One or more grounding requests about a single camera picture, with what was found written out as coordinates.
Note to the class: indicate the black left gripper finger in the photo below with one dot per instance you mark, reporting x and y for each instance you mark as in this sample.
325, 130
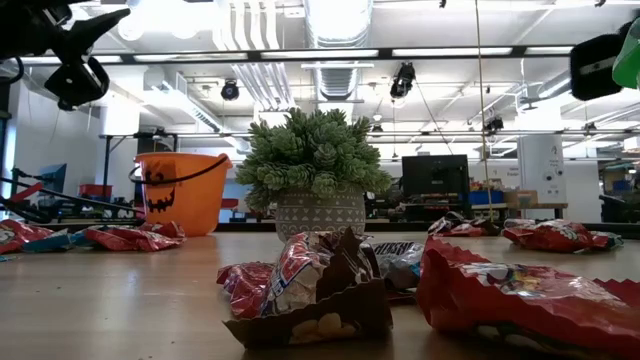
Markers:
85, 35

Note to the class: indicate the green plastic object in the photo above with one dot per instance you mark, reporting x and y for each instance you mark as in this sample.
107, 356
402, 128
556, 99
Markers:
630, 60

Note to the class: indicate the black ceiling spotlight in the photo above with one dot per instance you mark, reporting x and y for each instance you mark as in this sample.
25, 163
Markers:
495, 125
230, 91
402, 80

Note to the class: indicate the white pillar cabinet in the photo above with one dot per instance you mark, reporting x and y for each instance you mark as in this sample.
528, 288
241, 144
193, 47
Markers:
542, 165

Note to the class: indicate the monitor with blue screen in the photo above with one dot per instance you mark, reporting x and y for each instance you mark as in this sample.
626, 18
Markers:
54, 179

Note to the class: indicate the red storage bin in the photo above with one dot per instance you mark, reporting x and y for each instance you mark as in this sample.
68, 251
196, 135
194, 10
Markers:
95, 191

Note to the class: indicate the cardboard box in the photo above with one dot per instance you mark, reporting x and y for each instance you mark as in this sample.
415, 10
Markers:
520, 197

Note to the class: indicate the wooden workbench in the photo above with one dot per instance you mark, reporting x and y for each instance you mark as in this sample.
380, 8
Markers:
530, 206

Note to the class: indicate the blue storage bin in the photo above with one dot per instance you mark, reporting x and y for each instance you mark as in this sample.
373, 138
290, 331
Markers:
486, 197

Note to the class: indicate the orange pumpkin face bucket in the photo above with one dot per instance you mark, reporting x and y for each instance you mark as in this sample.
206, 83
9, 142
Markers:
195, 200

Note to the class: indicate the black computer monitor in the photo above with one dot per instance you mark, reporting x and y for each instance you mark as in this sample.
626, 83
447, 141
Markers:
435, 175

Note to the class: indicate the blue white Hershey's bar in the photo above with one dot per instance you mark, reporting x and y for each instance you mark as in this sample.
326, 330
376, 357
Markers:
50, 242

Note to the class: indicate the silver brown Hershey's wrapper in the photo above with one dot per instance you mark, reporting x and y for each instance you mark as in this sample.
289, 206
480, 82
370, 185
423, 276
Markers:
400, 265

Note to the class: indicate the potted artificial succulent plant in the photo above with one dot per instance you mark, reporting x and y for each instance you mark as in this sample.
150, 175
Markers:
320, 210

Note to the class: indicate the black metal stand frame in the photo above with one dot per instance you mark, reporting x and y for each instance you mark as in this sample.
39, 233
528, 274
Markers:
106, 175

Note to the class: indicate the silver ceiling air duct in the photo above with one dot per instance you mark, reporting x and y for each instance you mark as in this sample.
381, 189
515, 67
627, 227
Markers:
337, 25

